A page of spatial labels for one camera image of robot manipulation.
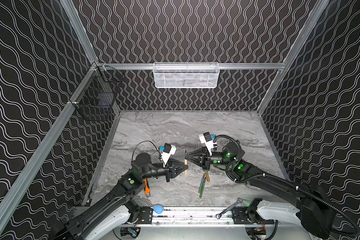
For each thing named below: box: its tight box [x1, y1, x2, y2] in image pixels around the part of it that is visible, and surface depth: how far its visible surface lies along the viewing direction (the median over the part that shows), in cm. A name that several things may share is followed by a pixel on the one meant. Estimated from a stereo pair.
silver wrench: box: [215, 197, 243, 219], surface depth 80 cm
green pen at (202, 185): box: [199, 173, 206, 199], surface depth 85 cm
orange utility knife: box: [143, 178, 151, 195], surface depth 85 cm
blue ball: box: [153, 204, 164, 215], surface depth 76 cm
